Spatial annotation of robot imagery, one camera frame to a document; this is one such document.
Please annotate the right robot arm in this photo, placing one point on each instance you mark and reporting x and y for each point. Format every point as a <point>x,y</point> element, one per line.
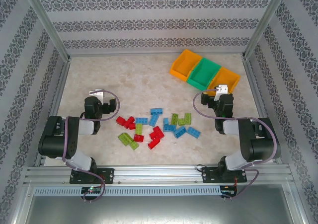
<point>263,144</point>

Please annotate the orange plastic bin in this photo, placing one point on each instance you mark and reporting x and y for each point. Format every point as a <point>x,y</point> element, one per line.
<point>226,76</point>
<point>185,65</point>

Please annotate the aluminium frame rail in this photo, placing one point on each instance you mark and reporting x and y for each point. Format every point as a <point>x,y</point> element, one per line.
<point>59,85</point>
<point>253,85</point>
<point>149,54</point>

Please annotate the grey metal panel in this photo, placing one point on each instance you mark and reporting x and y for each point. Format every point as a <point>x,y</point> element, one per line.
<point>159,209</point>

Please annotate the small circuit board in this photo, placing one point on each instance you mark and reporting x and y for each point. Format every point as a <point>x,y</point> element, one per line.
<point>228,193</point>
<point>92,190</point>

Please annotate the small red lego brick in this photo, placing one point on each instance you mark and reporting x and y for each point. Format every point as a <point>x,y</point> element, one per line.
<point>132,127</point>

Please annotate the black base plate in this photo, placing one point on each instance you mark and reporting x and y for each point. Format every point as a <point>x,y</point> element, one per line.
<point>208,175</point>
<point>109,175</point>

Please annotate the green plastic bin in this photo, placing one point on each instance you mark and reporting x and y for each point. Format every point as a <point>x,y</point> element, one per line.
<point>203,72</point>

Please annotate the aluminium mounting rail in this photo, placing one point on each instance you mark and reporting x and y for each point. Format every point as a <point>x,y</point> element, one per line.
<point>159,174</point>

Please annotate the small green lego brick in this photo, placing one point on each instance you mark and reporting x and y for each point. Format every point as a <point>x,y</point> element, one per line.
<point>134,145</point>

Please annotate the aluminium frame post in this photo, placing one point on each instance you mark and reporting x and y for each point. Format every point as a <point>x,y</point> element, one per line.
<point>44,22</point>
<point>267,22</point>

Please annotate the small blue lego brick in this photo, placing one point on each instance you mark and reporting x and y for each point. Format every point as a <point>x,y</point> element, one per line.
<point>166,121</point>

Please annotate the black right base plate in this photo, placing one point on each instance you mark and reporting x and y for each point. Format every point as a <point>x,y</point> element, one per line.
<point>208,175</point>

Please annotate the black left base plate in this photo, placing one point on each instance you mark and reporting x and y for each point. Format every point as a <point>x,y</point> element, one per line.
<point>109,175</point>

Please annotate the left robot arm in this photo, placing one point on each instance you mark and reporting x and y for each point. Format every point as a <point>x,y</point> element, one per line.
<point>57,139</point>

